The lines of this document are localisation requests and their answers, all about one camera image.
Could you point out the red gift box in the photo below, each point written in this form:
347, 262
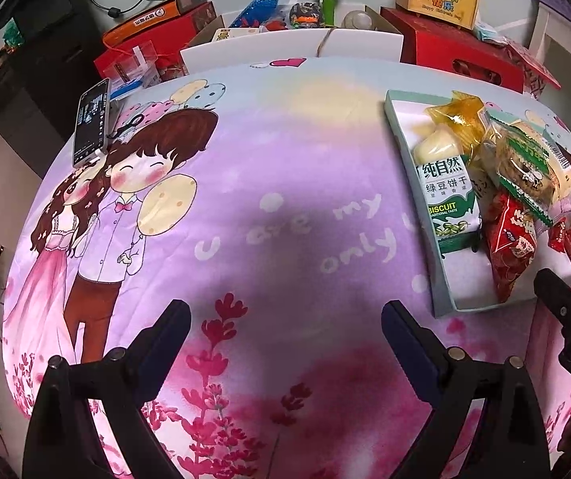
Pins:
440, 45

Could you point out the light blue packet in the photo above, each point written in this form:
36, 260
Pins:
487, 32

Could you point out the teal-edged white tray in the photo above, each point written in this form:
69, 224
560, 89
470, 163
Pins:
470, 284

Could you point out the orange black box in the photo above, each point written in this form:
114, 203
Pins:
140, 22

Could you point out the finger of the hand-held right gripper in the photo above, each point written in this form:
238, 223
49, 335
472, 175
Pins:
560, 299

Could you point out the white shelf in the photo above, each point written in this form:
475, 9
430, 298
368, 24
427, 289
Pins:
540, 25

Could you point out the light cabinet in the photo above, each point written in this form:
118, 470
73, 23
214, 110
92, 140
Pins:
11, 189

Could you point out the blue white box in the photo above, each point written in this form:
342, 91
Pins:
131, 87

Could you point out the red toy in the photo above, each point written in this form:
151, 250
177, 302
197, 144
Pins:
275, 25

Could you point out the white cardboard box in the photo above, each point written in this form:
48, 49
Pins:
265, 47

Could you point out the dark cabinet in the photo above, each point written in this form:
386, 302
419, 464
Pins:
41, 70

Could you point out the dark colourful toy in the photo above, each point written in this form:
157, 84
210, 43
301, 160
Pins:
305, 15

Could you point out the green white biscuit packet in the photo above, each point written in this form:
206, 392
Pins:
447, 199

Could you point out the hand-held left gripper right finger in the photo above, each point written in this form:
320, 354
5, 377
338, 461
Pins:
408, 354

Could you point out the yellow candy bag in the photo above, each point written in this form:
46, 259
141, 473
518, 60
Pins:
460, 119

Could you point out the green-edged cookie packet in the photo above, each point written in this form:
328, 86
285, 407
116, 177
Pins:
520, 164

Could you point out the green dumbbell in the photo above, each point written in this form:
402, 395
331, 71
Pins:
328, 2

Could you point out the red flat box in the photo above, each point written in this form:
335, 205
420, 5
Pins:
131, 55

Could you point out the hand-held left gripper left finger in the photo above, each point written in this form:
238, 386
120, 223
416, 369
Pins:
168, 354

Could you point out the smartphone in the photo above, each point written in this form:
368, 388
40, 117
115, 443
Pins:
91, 124

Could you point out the clear plastic box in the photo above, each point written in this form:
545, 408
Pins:
133, 62

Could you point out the pale yellow jelly cup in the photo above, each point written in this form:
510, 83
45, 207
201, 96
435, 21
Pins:
435, 147

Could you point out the small white printed box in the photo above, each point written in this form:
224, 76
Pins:
235, 35

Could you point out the blue plastic bag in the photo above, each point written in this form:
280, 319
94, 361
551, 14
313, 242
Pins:
255, 7

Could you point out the clear plastic ball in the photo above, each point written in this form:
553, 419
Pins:
356, 20

